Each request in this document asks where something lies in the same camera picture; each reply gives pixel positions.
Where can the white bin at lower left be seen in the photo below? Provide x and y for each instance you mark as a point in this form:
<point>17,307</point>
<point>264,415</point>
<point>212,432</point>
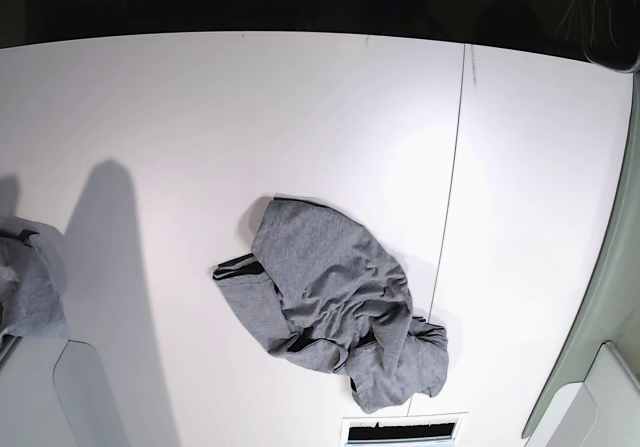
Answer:
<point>55,392</point>

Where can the white bin at lower right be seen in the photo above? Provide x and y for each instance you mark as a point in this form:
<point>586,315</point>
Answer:
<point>602,410</point>

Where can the grey t-shirt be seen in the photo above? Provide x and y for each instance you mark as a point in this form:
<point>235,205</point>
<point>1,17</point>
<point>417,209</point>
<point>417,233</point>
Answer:
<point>318,290</point>

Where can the white cable grommet slot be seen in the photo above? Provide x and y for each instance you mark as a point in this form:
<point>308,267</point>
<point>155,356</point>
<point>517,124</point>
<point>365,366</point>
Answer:
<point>405,431</point>

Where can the grey cloth pile at left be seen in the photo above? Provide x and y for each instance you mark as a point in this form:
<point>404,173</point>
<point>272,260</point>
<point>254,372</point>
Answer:
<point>33,279</point>

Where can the white bin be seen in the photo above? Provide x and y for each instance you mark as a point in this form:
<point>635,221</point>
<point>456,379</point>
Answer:
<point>55,392</point>
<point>602,410</point>

